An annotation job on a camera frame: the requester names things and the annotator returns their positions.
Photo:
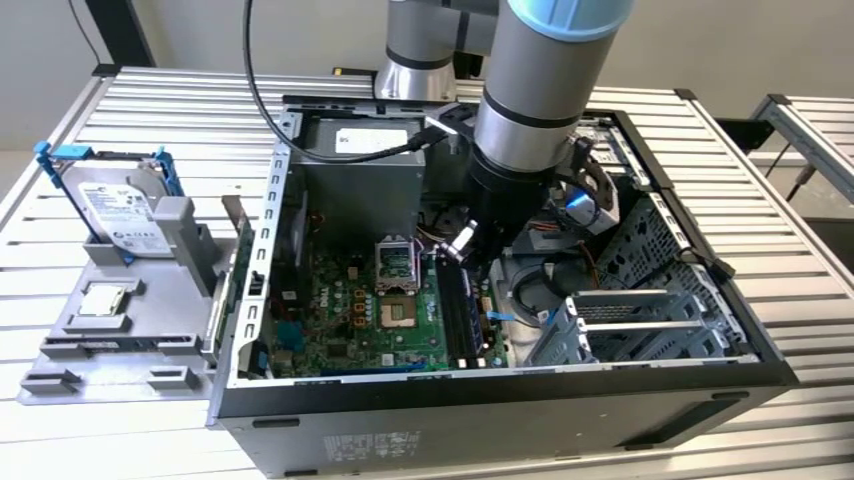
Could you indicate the blue expansion slot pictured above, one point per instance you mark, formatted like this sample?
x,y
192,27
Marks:
x,y
374,370

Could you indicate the blue motherboard component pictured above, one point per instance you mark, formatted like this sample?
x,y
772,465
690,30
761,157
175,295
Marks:
x,y
288,335

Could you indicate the green graphics card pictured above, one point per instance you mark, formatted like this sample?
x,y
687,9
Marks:
x,y
244,245

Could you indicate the metal disk bay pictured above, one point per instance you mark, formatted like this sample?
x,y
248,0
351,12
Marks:
x,y
621,305

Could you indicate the CPU socket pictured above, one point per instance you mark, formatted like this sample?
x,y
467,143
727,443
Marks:
x,y
401,312

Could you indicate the green motherboard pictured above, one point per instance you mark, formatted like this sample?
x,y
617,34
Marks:
x,y
327,345

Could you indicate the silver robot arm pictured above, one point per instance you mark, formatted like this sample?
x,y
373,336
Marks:
x,y
541,75

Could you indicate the aluminium frame side table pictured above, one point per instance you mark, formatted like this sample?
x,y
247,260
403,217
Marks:
x,y
821,115

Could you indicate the black RAM slot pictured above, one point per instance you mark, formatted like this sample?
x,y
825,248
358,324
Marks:
x,y
457,335
466,345
479,362

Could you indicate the grey parts rack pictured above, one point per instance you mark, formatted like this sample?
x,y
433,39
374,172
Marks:
x,y
160,320

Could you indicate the thin locking lever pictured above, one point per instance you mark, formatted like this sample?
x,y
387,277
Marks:
x,y
421,260

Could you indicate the black pillar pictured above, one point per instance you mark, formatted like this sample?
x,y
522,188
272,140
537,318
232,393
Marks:
x,y
123,30

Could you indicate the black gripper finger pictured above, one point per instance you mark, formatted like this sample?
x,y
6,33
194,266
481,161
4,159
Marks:
x,y
461,245
490,252

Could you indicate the silver CPU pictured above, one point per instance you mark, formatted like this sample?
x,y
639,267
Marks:
x,y
100,300

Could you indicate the black open PC case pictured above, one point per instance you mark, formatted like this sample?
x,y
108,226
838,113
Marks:
x,y
467,430

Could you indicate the black table bracket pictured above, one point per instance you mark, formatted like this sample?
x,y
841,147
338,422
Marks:
x,y
741,131

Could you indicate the hard disk in blue carrier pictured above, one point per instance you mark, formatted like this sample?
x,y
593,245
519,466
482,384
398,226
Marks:
x,y
114,210

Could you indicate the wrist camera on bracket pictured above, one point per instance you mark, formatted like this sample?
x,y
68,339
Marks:
x,y
454,120
581,205

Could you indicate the black yellow marker strip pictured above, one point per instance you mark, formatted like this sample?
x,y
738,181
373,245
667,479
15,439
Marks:
x,y
350,72

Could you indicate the grey power supply unit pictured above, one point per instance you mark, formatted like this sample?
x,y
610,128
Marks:
x,y
361,200

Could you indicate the round grey internal speaker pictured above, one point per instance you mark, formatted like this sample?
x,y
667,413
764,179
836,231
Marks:
x,y
449,220

